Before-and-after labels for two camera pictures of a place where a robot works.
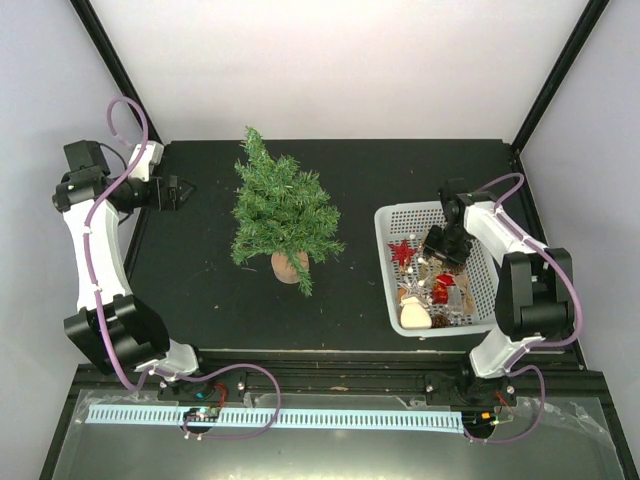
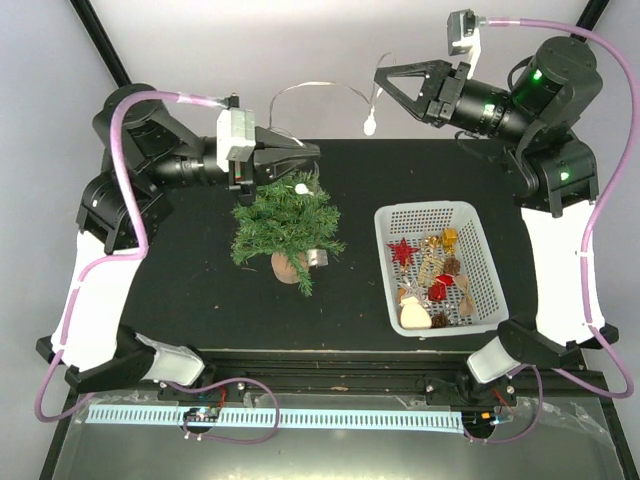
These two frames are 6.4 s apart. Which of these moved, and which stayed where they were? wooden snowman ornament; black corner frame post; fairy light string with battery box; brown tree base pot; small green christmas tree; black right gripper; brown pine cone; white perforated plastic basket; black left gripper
Moved: fairy light string with battery box; black left gripper; black right gripper
Stayed: brown tree base pot; black corner frame post; wooden snowman ornament; white perforated plastic basket; brown pine cone; small green christmas tree
